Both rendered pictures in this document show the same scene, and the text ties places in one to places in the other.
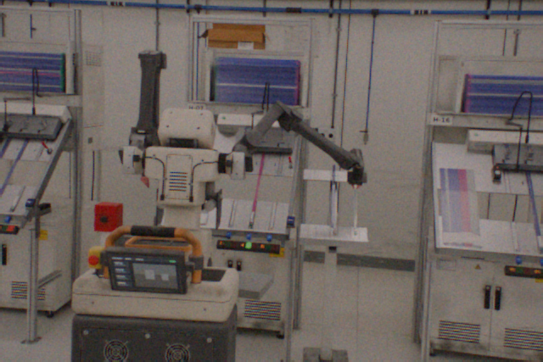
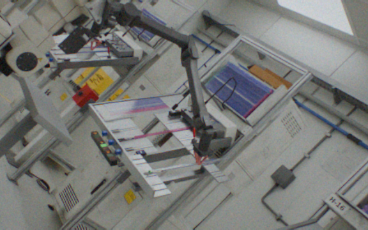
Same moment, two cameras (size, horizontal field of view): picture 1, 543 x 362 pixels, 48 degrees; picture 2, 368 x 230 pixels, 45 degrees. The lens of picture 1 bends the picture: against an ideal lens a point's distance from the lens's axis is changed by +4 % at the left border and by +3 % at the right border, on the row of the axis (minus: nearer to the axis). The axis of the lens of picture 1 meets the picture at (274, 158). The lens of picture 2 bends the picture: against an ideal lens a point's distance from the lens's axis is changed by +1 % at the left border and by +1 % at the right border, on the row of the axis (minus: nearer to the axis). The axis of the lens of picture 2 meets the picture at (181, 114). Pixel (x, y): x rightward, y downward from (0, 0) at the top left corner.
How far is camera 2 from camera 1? 2.15 m
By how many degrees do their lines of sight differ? 41
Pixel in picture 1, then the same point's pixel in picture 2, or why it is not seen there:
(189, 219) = (45, 15)
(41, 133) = (116, 48)
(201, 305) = not seen: outside the picture
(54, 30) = not seen: hidden behind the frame
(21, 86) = (138, 30)
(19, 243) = (53, 96)
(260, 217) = (133, 142)
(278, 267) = (120, 208)
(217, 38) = (254, 72)
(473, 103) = not seen: outside the picture
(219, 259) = (101, 174)
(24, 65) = not seen: hidden behind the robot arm
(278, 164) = (188, 137)
